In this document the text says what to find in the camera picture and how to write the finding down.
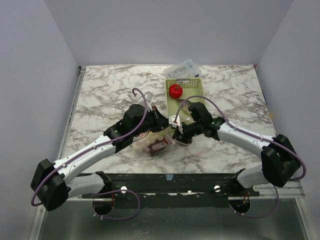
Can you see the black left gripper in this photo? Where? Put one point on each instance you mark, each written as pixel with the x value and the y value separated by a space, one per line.
pixel 161 122

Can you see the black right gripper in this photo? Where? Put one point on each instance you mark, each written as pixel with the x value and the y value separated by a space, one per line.
pixel 183 129

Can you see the clear zip top bag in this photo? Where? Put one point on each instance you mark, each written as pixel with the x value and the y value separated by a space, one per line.
pixel 145 139

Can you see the red fake apple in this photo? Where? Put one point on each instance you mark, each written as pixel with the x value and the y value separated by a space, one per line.
pixel 175 91

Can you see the grey fake fish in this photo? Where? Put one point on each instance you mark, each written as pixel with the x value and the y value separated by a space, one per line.
pixel 186 105

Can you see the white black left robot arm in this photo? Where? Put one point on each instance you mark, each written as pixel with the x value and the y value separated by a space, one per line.
pixel 55 182

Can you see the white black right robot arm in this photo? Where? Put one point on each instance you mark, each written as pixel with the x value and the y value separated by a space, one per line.
pixel 279 160

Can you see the dark purple fake food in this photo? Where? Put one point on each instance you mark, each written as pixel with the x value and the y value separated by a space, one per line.
pixel 157 147

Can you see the green perforated plastic basket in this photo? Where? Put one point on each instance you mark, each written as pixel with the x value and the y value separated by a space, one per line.
pixel 191 87

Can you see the clear plastic organizer box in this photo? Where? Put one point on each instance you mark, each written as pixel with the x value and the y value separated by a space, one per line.
pixel 185 69

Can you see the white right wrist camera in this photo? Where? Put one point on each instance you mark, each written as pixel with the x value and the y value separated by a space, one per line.
pixel 175 122

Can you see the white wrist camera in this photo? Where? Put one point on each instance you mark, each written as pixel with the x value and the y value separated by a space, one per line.
pixel 175 122
pixel 148 96

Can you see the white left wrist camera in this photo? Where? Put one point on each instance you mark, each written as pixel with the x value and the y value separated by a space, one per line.
pixel 148 96

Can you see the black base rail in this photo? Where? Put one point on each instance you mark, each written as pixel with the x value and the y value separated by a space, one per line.
pixel 172 190

